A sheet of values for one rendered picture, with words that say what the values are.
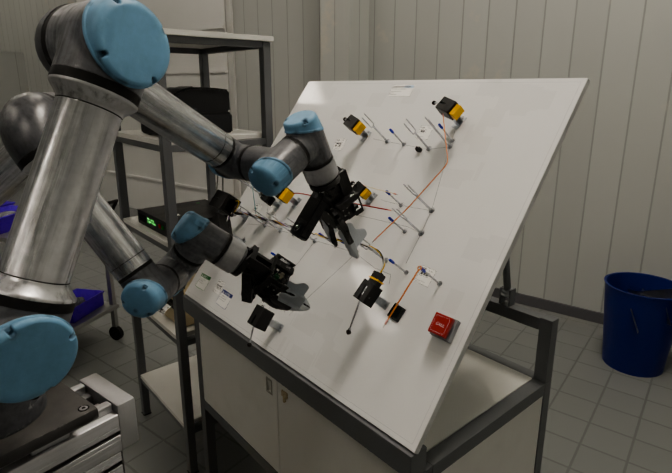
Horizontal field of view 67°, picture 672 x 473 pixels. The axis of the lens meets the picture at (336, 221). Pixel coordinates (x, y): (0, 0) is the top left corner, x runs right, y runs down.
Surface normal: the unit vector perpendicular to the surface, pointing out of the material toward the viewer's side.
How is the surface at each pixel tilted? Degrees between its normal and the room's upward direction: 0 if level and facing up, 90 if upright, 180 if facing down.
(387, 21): 90
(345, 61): 90
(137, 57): 83
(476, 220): 52
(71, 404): 0
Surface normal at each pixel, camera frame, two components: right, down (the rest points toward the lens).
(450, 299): -0.60, -0.47
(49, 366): 0.75, 0.28
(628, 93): -0.61, 0.20
